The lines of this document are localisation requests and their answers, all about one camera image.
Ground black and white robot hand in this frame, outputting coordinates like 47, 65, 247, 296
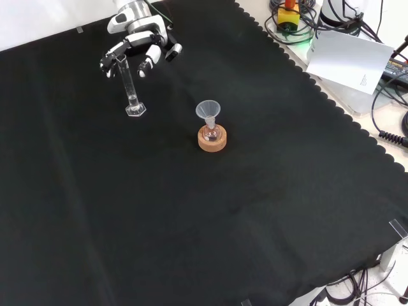
99, 12, 184, 79

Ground clear glass graduated cylinder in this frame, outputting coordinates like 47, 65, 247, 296
115, 55, 147, 118

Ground clear plastic funnel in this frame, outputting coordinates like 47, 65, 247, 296
195, 100, 222, 129

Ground small round-bottom glass flask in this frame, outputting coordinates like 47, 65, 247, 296
203, 122, 221, 143

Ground yellow stop button box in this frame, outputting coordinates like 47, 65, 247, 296
276, 0, 302, 34

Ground black scalloped bench cloth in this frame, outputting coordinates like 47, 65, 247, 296
0, 0, 408, 306

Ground white box under board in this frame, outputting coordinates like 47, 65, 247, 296
305, 71, 384, 116

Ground black power adapter brick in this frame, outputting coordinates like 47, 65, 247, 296
381, 58, 408, 86

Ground large clear tape strip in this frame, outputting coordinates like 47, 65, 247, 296
388, 219, 408, 239

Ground cork ring stand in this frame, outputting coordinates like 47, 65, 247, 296
197, 124, 228, 153

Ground black looped cable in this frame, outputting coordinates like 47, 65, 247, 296
263, 0, 320, 45

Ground black plug with cable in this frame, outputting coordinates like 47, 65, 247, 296
390, 34, 408, 60

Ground black coiled cable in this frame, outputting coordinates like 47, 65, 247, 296
378, 129, 408, 147

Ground black cable bundle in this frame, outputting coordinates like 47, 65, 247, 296
309, 260, 408, 306

